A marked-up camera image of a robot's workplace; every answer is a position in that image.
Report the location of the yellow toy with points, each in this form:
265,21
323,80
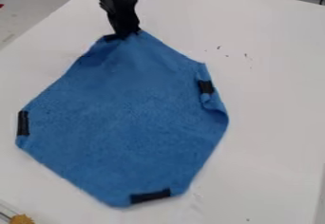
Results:
21,220

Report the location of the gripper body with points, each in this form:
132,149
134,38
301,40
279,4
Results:
122,14

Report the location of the blue cloth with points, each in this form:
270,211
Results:
127,120

